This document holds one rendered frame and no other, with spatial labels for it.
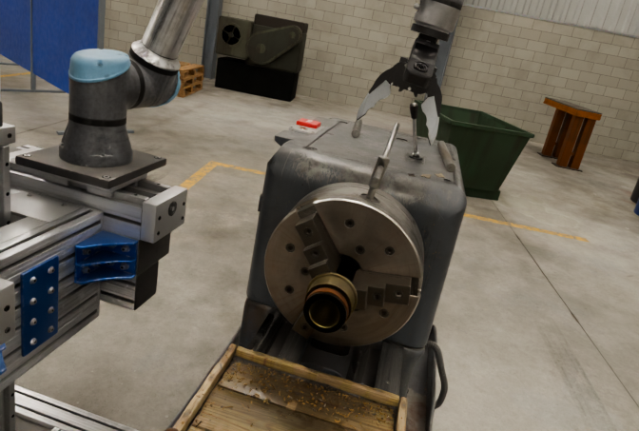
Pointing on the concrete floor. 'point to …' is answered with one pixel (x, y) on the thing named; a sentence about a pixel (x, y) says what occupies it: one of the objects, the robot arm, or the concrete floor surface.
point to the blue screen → (50, 11)
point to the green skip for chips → (478, 146)
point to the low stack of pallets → (190, 78)
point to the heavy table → (569, 133)
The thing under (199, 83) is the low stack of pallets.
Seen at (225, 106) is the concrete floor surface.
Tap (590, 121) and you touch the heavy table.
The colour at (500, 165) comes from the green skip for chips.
